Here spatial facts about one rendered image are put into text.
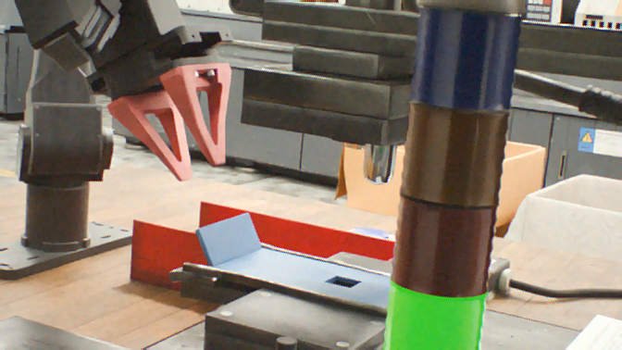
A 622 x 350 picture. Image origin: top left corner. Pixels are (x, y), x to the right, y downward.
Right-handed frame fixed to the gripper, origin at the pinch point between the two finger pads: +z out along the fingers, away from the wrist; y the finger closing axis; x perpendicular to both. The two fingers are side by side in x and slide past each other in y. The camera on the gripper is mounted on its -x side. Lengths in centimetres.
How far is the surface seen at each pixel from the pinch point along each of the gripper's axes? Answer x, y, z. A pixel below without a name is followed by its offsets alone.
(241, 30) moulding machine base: 460, -256, -116
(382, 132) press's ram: -9.0, 19.2, 3.9
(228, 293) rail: -4.4, 1.4, 9.9
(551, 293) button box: 35.3, 10.1, 22.8
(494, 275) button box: 31.8, 6.5, 19.0
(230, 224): 0.3, 0.6, 5.3
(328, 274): 0.5, 6.8, 11.3
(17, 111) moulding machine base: 482, -473, -145
